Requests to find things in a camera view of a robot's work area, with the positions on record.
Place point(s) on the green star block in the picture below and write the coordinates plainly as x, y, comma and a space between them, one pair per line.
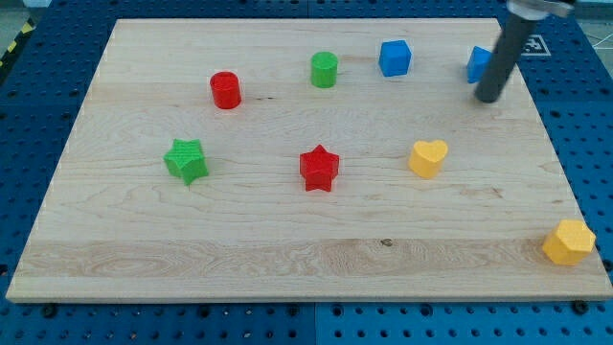
186, 160

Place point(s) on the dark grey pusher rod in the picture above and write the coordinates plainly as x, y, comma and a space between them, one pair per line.
506, 53

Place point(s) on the yellow heart block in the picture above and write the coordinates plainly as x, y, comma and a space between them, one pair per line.
426, 158

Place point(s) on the white fiducial marker tag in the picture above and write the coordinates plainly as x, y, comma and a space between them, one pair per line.
535, 46

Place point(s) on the blue angled block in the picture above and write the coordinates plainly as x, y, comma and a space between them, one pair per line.
477, 63

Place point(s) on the red cylinder block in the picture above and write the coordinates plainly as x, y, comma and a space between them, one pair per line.
225, 90

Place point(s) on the yellow hexagon block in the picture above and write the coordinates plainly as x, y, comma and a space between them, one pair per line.
569, 242

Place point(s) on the wooden board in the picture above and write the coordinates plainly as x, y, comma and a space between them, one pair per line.
116, 227

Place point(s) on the silver rod mount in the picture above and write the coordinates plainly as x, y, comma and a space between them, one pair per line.
536, 10

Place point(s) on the red star block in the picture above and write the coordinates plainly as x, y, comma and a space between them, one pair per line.
318, 168

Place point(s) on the blue cube block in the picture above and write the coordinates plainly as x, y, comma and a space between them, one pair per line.
394, 58

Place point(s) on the green cylinder block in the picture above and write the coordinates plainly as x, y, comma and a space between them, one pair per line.
324, 67

